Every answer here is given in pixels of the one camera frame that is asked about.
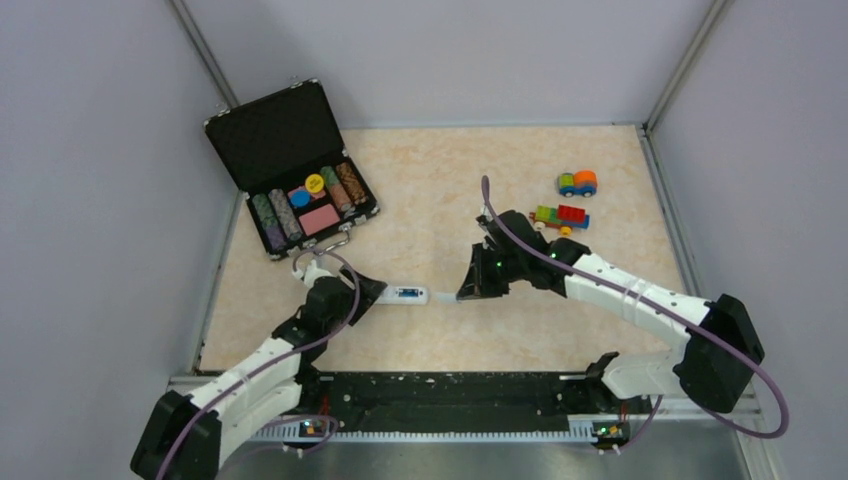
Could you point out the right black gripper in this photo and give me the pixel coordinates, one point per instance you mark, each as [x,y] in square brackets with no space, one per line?
[478,282]

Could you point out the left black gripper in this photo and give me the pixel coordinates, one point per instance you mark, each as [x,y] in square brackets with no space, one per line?
[370,290]

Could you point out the white remote control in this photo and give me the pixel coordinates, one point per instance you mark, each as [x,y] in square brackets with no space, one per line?
[403,295]

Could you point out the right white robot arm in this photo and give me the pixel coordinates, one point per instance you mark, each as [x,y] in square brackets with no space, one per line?
[712,344]

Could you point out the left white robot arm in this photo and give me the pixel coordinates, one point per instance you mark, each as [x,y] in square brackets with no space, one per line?
[191,435]

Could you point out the pink card deck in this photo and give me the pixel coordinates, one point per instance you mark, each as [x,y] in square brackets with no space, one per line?
[319,219]

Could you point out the green pink chip stack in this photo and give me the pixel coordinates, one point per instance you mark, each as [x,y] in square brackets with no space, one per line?
[336,190]

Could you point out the green poker chip stack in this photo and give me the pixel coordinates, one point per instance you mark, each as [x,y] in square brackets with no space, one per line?
[269,221]

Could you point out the blue poker chip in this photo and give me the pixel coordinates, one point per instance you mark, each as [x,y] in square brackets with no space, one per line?
[299,198]

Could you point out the lego brick truck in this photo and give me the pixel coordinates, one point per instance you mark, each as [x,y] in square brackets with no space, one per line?
[563,218]

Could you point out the purple grey chip stack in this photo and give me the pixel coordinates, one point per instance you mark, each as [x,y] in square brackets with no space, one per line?
[285,215]

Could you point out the brown poker chip stack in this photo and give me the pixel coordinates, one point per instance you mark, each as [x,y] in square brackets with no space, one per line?
[351,183]

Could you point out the yellow poker chip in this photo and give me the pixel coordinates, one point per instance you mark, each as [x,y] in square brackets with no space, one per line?
[314,184]

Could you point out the orange blue toy car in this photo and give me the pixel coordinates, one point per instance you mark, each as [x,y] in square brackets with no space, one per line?
[581,183]

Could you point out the black poker chip case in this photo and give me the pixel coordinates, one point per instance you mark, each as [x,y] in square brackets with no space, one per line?
[276,142]

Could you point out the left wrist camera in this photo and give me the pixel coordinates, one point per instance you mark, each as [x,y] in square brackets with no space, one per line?
[310,274]

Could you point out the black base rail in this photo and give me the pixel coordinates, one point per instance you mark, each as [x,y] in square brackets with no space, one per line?
[459,402]

